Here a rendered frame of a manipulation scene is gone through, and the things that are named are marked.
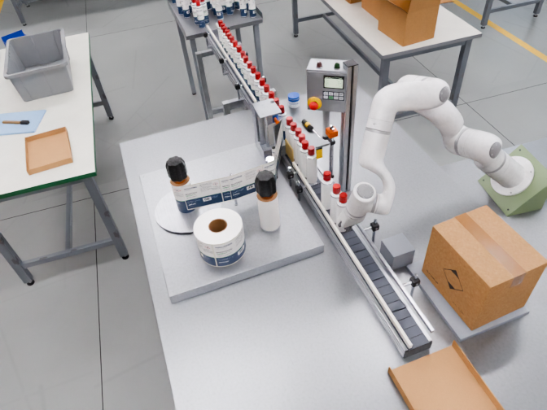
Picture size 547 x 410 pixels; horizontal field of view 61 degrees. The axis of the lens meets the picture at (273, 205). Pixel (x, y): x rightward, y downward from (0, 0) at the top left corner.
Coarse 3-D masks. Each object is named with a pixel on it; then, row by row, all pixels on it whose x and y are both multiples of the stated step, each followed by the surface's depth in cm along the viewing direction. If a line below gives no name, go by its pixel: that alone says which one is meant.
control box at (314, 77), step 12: (312, 60) 188; (324, 60) 187; (336, 60) 186; (312, 72) 183; (324, 72) 182; (336, 72) 181; (312, 84) 187; (312, 96) 191; (324, 108) 193; (336, 108) 192
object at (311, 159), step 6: (312, 150) 210; (306, 156) 213; (312, 156) 212; (306, 162) 216; (312, 162) 213; (306, 168) 219; (312, 168) 216; (306, 174) 222; (312, 174) 219; (312, 180) 221
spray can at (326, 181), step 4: (324, 172) 198; (328, 172) 198; (324, 176) 198; (328, 176) 197; (324, 180) 199; (328, 180) 198; (332, 180) 200; (324, 184) 199; (328, 184) 199; (332, 184) 201; (324, 188) 201; (328, 188) 201; (332, 188) 203; (324, 192) 203; (328, 192) 202; (324, 196) 205; (328, 196) 204; (324, 200) 206; (328, 200) 206; (324, 204) 208; (328, 204) 208; (328, 208) 210
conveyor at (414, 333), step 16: (288, 160) 238; (320, 192) 219; (352, 240) 197; (368, 256) 190; (368, 272) 185; (384, 288) 179; (400, 304) 173; (400, 320) 169; (400, 336) 164; (416, 336) 164
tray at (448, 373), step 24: (432, 360) 162; (456, 360) 161; (408, 384) 157; (432, 384) 156; (456, 384) 155; (480, 384) 154; (432, 408) 150; (456, 408) 150; (480, 408) 149; (504, 408) 145
